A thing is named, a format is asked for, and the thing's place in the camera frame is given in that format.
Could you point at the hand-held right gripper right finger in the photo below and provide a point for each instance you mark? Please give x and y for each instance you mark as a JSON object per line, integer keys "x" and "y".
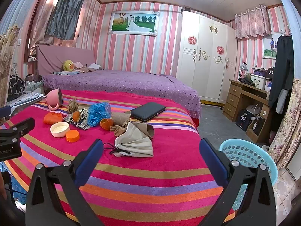
{"x": 212, "y": 162}

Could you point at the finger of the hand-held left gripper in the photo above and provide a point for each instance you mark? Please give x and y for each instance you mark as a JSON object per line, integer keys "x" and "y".
{"x": 16, "y": 128}
{"x": 5, "y": 112}

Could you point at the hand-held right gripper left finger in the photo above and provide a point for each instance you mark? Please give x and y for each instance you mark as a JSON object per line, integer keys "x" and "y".
{"x": 90, "y": 162}

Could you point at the orange round lid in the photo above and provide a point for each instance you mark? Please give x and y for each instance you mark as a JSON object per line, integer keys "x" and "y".
{"x": 72, "y": 136}

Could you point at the blue plastic basket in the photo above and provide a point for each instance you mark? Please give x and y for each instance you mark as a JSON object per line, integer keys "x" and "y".
{"x": 249, "y": 155}

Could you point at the orange cloth piece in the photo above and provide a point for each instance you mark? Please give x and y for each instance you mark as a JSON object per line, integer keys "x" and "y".
{"x": 53, "y": 118}

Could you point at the orange peel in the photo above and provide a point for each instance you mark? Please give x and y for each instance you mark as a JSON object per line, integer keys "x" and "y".
{"x": 76, "y": 116}
{"x": 106, "y": 124}

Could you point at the printed snack packet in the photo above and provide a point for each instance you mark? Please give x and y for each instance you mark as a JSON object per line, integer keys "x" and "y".
{"x": 83, "y": 120}

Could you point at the white round lid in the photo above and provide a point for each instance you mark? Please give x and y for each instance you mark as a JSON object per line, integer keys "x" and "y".
{"x": 60, "y": 130}

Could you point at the brown cloth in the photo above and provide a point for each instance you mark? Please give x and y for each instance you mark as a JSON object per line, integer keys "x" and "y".
{"x": 120, "y": 129}

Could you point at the blue plastic bag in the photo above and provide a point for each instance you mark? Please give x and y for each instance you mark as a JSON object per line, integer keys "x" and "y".
{"x": 98, "y": 114}

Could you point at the brown paper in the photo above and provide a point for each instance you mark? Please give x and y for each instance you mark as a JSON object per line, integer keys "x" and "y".
{"x": 73, "y": 106}

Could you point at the printed quilted mat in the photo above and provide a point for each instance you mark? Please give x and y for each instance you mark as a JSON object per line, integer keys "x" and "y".
{"x": 25, "y": 98}

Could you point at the black patterned cloth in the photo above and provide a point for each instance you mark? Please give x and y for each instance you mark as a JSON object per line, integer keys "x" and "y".
{"x": 15, "y": 87}

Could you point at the pink mug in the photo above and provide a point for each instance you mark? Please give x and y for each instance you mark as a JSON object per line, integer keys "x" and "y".
{"x": 53, "y": 97}

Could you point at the red striped blanket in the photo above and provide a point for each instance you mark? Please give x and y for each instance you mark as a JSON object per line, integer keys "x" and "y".
{"x": 141, "y": 169}

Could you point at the black box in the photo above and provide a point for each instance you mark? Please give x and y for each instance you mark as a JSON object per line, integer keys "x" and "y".
{"x": 244, "y": 120}

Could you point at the white bowl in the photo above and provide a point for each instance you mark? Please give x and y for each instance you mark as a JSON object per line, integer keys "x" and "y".
{"x": 265, "y": 148}

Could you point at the power strip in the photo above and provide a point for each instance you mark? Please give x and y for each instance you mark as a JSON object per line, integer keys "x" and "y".
{"x": 31, "y": 59}

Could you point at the white fan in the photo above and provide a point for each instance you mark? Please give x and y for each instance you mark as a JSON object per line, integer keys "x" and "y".
{"x": 252, "y": 109}

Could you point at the wooden desk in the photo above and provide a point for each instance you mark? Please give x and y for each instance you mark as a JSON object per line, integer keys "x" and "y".
{"x": 237, "y": 94}

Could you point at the pink covered headboard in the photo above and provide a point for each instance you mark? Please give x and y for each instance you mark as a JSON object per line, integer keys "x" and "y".
{"x": 51, "y": 56}

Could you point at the black zip case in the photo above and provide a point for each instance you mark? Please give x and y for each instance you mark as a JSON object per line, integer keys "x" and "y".
{"x": 147, "y": 111}

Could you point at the yellow duck plush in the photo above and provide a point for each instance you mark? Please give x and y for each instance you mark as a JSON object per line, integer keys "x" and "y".
{"x": 68, "y": 65}

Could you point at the purple dotted bedspread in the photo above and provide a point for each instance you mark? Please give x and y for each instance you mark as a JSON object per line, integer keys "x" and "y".
{"x": 117, "y": 82}

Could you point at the floral door curtain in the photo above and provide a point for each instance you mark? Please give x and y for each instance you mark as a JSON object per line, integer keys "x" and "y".
{"x": 289, "y": 122}

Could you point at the dark clothing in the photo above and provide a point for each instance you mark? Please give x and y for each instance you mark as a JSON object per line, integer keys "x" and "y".
{"x": 247, "y": 82}

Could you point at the white wardrobe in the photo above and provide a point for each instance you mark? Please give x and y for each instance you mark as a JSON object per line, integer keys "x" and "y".
{"x": 204, "y": 75}

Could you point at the pink clothing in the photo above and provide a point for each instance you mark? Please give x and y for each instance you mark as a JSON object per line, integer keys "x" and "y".
{"x": 79, "y": 65}

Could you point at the white storage box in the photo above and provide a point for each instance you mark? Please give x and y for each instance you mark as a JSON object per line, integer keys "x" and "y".
{"x": 257, "y": 81}

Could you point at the white clothing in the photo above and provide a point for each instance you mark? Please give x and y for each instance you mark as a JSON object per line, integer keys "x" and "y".
{"x": 95, "y": 66}

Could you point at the desk lamp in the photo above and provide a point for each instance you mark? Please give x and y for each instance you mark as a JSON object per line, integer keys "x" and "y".
{"x": 243, "y": 67}

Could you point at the pink shiny curtain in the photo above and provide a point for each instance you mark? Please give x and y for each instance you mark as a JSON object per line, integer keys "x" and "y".
{"x": 42, "y": 16}

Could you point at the black cap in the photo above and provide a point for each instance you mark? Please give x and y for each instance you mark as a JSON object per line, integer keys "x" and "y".
{"x": 270, "y": 72}

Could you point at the red round door decal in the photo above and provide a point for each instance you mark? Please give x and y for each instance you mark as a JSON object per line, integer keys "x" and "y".
{"x": 220, "y": 50}
{"x": 192, "y": 40}

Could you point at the dark hanging garment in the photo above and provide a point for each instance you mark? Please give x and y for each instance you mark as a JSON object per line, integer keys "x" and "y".
{"x": 283, "y": 70}

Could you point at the grey curtain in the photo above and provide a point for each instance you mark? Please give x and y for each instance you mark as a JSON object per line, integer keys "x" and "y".
{"x": 65, "y": 11}

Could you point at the pink patterned valance curtain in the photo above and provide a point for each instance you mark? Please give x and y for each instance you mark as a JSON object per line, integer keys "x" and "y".
{"x": 252, "y": 23}

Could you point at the wall poster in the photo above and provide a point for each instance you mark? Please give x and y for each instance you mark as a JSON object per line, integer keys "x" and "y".
{"x": 269, "y": 47}

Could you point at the framed wall picture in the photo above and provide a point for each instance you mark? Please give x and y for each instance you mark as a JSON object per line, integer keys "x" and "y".
{"x": 132, "y": 23}

